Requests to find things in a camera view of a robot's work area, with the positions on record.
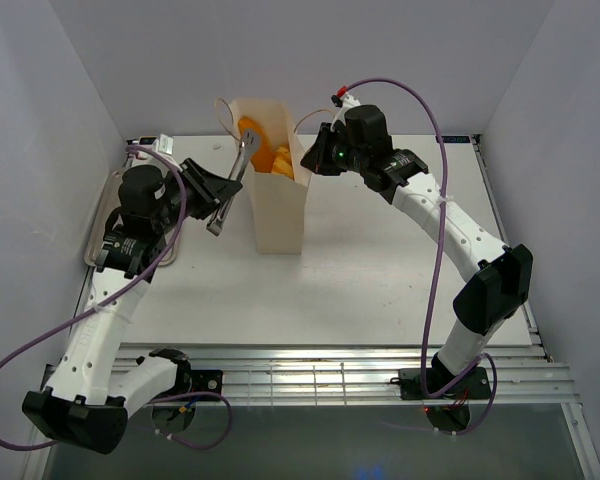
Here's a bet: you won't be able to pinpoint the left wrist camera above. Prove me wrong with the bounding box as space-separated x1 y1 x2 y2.
127 133 174 157

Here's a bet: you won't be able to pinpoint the metal tongs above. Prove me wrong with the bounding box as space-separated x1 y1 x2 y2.
206 128 261 237

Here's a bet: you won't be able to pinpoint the aluminium frame rail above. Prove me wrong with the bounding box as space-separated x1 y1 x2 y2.
39 344 581 409

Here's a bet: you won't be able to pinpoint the long orange bread loaf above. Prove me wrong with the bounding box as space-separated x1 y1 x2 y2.
237 116 274 173

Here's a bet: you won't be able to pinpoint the striped baguette bread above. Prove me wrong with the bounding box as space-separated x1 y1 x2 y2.
271 145 295 180

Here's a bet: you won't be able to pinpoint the beige paper bag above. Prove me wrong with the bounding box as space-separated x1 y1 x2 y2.
220 97 312 254

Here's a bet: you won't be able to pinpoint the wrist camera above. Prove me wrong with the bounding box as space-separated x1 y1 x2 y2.
330 86 361 131
127 133 174 157

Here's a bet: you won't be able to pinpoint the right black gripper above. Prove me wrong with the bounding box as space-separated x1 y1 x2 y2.
299 124 366 177

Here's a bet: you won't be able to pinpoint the metal tray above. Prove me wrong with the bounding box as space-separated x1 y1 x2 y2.
84 167 180 267

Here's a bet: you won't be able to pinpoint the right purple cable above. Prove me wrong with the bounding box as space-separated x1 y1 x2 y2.
349 77 451 400

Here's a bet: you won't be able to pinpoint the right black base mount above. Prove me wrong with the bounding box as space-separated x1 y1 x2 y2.
389 360 492 400

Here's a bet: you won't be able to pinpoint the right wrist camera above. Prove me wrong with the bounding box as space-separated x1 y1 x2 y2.
330 86 361 131

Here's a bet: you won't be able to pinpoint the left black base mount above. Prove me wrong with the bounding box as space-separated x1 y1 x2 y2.
188 369 224 394

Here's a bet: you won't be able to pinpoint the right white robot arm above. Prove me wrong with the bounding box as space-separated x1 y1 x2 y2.
301 95 533 398

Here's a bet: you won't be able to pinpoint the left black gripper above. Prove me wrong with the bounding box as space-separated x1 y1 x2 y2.
152 157 243 234

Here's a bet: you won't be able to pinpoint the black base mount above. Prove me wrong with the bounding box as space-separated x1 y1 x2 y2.
389 360 492 400
188 369 224 394

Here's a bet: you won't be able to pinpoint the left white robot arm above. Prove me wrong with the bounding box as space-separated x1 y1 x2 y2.
22 159 242 454

